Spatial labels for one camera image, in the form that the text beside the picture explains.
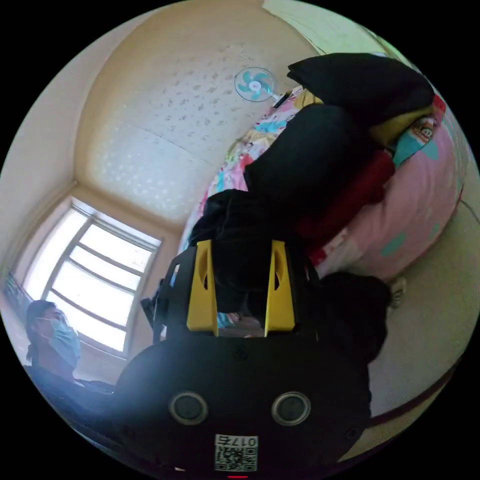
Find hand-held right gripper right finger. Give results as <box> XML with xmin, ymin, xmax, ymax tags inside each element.
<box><xmin>263</xmin><ymin>239</ymin><xmax>296</xmax><ymax>338</ymax></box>

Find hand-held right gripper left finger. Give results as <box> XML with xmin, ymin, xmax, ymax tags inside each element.
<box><xmin>186</xmin><ymin>239</ymin><xmax>220</xmax><ymax>337</ymax></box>

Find black pants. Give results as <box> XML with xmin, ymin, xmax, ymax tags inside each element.
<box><xmin>187</xmin><ymin>104</ymin><xmax>392</xmax><ymax>376</ymax></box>

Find window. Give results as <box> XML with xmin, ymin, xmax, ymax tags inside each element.
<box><xmin>21</xmin><ymin>197</ymin><xmax>163</xmax><ymax>354</ymax></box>

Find person's body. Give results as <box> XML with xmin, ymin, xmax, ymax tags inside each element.
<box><xmin>0</xmin><ymin>299</ymin><xmax>117</xmax><ymax>425</ymax></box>

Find bed with pink printed sheet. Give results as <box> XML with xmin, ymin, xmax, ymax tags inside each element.
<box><xmin>179</xmin><ymin>85</ymin><xmax>468</xmax><ymax>283</ymax></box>

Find white fan with teal blades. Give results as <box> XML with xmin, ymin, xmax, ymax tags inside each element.
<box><xmin>233</xmin><ymin>66</ymin><xmax>290</xmax><ymax>110</ymax></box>

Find pile of clothes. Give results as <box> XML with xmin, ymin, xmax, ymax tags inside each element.
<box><xmin>286</xmin><ymin>52</ymin><xmax>448</xmax><ymax>249</ymax></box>

